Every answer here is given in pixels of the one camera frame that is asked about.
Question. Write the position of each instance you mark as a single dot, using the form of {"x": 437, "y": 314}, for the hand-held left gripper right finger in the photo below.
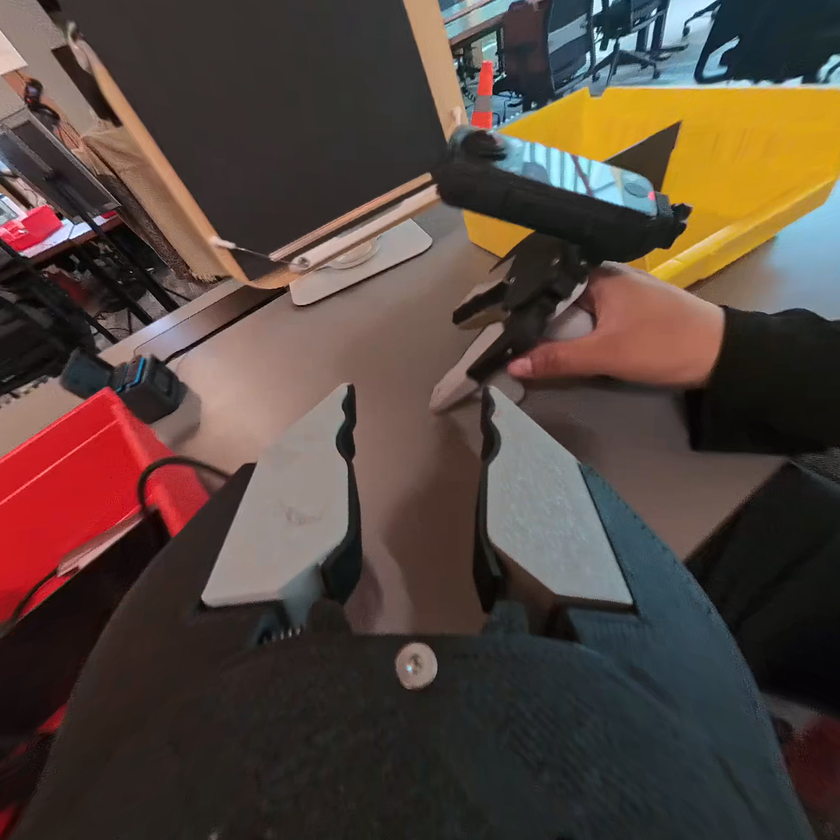
{"x": 551, "y": 518}

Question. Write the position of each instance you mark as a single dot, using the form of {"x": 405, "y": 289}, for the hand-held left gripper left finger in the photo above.
{"x": 295, "y": 512}

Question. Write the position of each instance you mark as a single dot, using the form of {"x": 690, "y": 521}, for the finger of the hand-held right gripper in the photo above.
{"x": 479, "y": 305}
{"x": 459, "y": 380}

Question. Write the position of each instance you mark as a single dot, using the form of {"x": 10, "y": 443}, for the yellow plastic bin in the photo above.
{"x": 741, "y": 151}

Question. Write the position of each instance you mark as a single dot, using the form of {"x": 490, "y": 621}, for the red plastic bin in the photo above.
{"x": 65, "y": 472}

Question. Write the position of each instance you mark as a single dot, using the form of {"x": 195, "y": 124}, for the person's right hand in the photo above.
{"x": 643, "y": 328}

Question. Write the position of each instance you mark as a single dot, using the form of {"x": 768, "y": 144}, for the silver monitor stand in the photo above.
{"x": 394, "y": 253}

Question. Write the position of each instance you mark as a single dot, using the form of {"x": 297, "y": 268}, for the orange traffic cone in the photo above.
{"x": 484, "y": 98}

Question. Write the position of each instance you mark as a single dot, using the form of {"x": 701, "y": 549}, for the black office chair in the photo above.
{"x": 525, "y": 39}
{"x": 774, "y": 39}
{"x": 623, "y": 26}

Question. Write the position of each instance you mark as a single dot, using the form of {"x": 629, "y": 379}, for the dark battery charger case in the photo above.
{"x": 151, "y": 394}

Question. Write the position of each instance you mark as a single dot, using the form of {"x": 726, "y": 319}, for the black computer monitor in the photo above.
{"x": 262, "y": 118}

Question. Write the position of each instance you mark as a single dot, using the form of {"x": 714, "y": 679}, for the small red bin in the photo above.
{"x": 33, "y": 229}

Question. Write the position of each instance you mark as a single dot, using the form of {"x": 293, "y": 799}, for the dark framed screen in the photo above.
{"x": 52, "y": 164}

